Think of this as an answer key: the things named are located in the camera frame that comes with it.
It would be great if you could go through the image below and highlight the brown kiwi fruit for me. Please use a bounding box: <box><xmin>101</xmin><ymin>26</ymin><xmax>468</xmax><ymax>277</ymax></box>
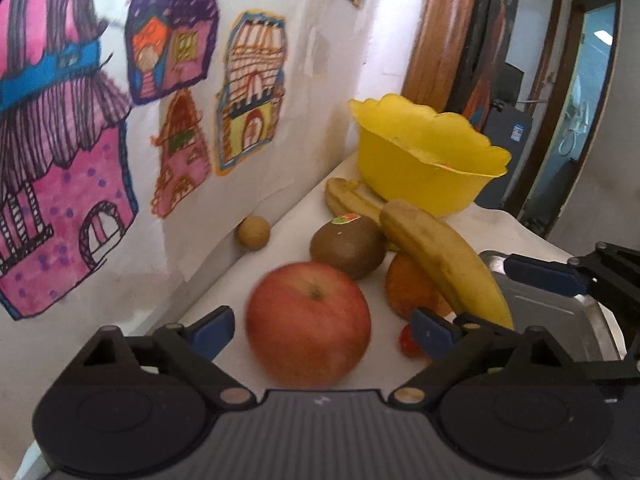
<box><xmin>309</xmin><ymin>214</ymin><xmax>387</xmax><ymax>280</ymax></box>

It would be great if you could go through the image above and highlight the metal baking tray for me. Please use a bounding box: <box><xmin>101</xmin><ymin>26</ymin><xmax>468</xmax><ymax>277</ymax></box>
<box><xmin>480</xmin><ymin>250</ymin><xmax>622</xmax><ymax>362</ymax></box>

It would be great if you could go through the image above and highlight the red apple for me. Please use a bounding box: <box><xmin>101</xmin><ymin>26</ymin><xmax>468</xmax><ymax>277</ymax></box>
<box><xmin>385</xmin><ymin>252</ymin><xmax>452</xmax><ymax>321</ymax></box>
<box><xmin>244</xmin><ymin>261</ymin><xmax>371</xmax><ymax>389</ymax></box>

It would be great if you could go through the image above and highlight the small red fruit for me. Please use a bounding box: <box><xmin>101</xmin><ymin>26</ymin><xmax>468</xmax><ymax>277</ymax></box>
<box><xmin>398</xmin><ymin>324</ymin><xmax>426</xmax><ymax>359</ymax></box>

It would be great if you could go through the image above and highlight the wooden door frame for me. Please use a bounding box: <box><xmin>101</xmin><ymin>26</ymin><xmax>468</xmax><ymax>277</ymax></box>
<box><xmin>401</xmin><ymin>0</ymin><xmax>475</xmax><ymax>112</ymax></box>

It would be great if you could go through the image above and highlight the orange dress poster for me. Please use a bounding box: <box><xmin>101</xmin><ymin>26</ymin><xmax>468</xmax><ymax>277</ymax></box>
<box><xmin>449</xmin><ymin>0</ymin><xmax>518</xmax><ymax>130</ymax></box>

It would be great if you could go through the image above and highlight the yellow plastic bowl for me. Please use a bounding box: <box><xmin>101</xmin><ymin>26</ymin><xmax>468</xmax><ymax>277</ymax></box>
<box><xmin>349</xmin><ymin>93</ymin><xmax>511</xmax><ymax>218</ymax></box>

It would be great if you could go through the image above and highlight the large yellow banana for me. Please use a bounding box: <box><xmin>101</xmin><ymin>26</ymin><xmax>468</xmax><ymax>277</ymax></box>
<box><xmin>380</xmin><ymin>200</ymin><xmax>514</xmax><ymax>330</ymax></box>

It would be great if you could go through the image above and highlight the houses drawing paper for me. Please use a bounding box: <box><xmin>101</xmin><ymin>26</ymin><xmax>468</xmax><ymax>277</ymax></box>
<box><xmin>1</xmin><ymin>0</ymin><xmax>342</xmax><ymax>381</ymax></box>

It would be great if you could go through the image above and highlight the small round brown fruit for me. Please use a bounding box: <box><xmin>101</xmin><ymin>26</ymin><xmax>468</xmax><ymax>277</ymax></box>
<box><xmin>235</xmin><ymin>216</ymin><xmax>271</xmax><ymax>252</ymax></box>

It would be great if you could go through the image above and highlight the dark grey cabinet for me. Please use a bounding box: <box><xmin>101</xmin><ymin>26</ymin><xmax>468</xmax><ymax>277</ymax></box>
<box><xmin>475</xmin><ymin>100</ymin><xmax>533</xmax><ymax>209</ymax></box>

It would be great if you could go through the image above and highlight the small yellow banana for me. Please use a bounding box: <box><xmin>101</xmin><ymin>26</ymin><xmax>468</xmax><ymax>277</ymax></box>
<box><xmin>324</xmin><ymin>177</ymin><xmax>381</xmax><ymax>224</ymax></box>

